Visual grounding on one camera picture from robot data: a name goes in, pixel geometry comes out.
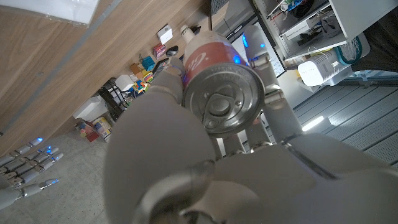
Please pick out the teal rimmed net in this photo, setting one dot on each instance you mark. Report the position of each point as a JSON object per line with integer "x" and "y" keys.
{"x": 354, "y": 51}

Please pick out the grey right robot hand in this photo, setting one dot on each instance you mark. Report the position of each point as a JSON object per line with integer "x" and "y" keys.
{"x": 25, "y": 168}

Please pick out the colourful stacking toy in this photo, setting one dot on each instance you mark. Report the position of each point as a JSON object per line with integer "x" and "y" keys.
{"x": 148, "y": 77}

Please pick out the black computer mouse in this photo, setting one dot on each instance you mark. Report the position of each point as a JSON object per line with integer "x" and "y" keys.
{"x": 172, "y": 50}

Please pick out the white shelf cabinet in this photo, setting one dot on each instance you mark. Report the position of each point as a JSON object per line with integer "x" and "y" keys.
{"x": 357, "y": 15}

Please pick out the rubik's cube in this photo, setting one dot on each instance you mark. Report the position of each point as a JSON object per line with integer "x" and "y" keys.
{"x": 140, "y": 86}

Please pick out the white canister with label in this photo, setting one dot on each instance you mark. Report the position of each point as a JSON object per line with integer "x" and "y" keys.
{"x": 102, "y": 127}

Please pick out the long ceiling light strip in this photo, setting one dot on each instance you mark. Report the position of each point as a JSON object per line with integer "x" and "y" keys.
{"x": 312, "y": 123}

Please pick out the black monitor stand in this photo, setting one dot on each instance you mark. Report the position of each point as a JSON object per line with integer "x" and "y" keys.
{"x": 112, "y": 101}

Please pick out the flat white box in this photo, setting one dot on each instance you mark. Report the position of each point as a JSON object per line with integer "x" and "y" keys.
{"x": 88, "y": 109}

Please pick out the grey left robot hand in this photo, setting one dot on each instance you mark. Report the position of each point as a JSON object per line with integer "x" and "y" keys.
{"x": 155, "y": 149}

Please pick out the red and white soup can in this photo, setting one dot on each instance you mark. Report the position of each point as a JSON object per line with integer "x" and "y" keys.
{"x": 224, "y": 96}

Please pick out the small white square box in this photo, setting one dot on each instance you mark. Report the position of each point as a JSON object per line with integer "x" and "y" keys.
{"x": 164, "y": 34}

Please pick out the white cube box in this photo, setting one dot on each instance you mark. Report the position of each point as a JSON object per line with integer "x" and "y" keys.
{"x": 124, "y": 82}

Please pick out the red puzzle box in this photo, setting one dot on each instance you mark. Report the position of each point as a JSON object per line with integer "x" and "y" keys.
{"x": 159, "y": 51}

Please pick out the blue cube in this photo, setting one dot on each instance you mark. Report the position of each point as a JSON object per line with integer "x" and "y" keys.
{"x": 148, "y": 63}

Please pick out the wooden block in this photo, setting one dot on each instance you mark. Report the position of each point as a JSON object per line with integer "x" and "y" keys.
{"x": 136, "y": 70}

